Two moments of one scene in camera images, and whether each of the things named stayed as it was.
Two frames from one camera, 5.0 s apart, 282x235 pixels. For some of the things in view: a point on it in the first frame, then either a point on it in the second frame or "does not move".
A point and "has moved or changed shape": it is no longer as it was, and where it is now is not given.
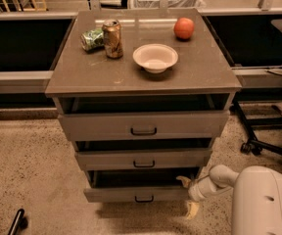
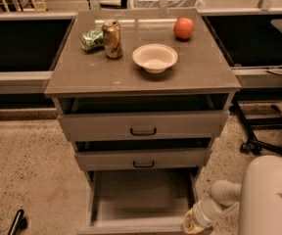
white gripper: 195,190 → 200,215
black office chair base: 257,146 does not move
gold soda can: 112,31 does not move
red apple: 183,28 does not move
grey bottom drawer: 137,186 has moved or changed shape
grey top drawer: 141,126 does not move
